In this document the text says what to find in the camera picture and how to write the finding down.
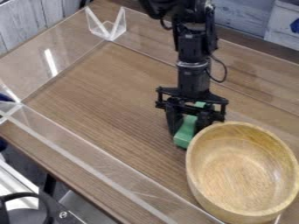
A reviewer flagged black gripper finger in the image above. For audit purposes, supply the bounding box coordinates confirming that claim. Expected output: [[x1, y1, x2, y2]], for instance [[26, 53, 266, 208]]
[[166, 105, 183, 136], [195, 111, 214, 133]]

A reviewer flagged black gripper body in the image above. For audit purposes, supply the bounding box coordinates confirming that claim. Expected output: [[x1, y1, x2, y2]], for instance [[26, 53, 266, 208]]
[[155, 87, 230, 122]]

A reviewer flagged green rectangular block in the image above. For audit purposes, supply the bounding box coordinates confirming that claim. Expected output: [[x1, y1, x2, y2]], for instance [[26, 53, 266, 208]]
[[172, 101, 215, 149]]

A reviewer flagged brown wooden bowl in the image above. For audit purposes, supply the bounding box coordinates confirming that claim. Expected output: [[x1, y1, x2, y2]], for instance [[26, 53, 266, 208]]
[[186, 122, 299, 224]]

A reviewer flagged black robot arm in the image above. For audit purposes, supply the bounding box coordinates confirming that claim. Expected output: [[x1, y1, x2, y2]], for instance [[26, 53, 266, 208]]
[[139, 0, 230, 135]]

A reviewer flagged white box blue label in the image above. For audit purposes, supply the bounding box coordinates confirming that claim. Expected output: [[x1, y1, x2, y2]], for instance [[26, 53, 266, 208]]
[[265, 0, 299, 51]]

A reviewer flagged black table leg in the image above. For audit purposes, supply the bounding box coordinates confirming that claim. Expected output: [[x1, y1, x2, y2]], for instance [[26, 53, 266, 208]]
[[43, 174, 58, 196]]

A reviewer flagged black metal clamp base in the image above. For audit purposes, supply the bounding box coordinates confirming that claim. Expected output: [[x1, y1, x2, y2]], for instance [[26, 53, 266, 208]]
[[0, 192, 87, 224]]

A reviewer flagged clear acrylic corner bracket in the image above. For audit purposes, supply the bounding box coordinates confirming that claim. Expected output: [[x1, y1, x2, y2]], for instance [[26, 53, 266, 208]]
[[84, 7, 127, 42]]

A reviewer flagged clear acrylic front wall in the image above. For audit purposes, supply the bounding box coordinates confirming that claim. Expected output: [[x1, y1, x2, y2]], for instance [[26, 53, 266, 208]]
[[0, 85, 225, 224]]

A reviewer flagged black cable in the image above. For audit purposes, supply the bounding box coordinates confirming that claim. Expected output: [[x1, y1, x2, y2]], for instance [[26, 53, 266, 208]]
[[0, 192, 54, 224]]

